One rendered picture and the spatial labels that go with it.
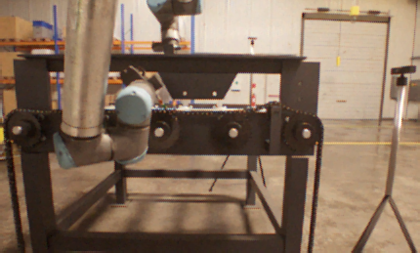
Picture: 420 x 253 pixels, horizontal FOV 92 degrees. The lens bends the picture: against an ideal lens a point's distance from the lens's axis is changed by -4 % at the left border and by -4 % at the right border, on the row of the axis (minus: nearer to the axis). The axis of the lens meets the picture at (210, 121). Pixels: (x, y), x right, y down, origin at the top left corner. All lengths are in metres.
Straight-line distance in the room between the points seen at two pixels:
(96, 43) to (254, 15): 10.42
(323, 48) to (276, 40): 2.20
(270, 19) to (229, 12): 1.88
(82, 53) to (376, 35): 12.75
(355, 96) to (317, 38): 3.26
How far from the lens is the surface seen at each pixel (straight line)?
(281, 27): 10.94
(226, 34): 10.36
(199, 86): 0.93
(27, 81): 1.21
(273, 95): 10.27
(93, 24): 0.47
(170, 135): 0.90
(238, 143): 0.90
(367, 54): 12.54
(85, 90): 0.50
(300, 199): 1.09
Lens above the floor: 1.00
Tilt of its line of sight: 7 degrees down
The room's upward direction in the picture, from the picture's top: 1 degrees clockwise
